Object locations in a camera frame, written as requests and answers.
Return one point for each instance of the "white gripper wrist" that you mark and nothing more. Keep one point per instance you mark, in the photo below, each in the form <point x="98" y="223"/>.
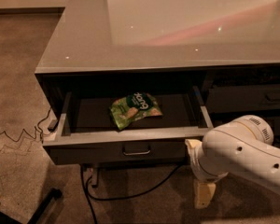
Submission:
<point x="198" y="165"/>

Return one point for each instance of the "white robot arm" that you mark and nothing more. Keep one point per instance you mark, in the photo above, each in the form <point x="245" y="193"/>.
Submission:
<point x="242" y="147"/>

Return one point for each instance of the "grey drawer cabinet counter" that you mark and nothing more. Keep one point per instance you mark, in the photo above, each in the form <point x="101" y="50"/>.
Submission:
<point x="114" y="48"/>

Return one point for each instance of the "green snack bag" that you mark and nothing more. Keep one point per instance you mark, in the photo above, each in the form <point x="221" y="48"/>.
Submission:
<point x="132" y="108"/>

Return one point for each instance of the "black power adapter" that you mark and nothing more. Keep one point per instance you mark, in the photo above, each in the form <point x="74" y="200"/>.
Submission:
<point x="52" y="125"/>

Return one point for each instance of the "black metal stand leg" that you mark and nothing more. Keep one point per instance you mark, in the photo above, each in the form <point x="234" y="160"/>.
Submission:
<point x="26" y="196"/>

